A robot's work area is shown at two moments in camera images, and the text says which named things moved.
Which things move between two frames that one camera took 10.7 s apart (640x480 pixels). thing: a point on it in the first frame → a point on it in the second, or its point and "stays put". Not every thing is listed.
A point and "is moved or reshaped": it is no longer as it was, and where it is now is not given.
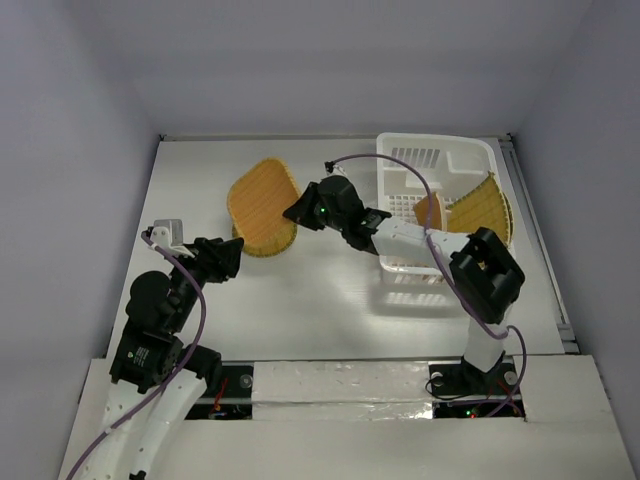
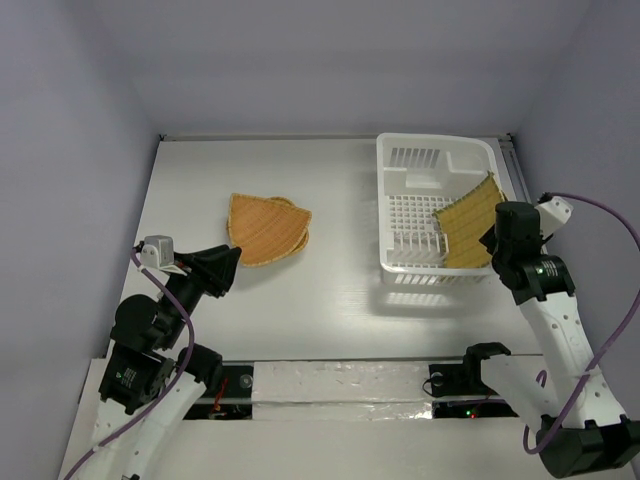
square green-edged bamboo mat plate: x=482 y=207 stays put
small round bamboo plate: x=268 y=253 → x=299 y=235
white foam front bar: x=341 y=390 stays put
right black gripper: x=310 y=205 → x=493 y=243
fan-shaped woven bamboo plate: x=435 y=216 → x=264 y=229
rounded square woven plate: x=258 y=200 is moved or reshaped
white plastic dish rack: x=411 y=167 stays put
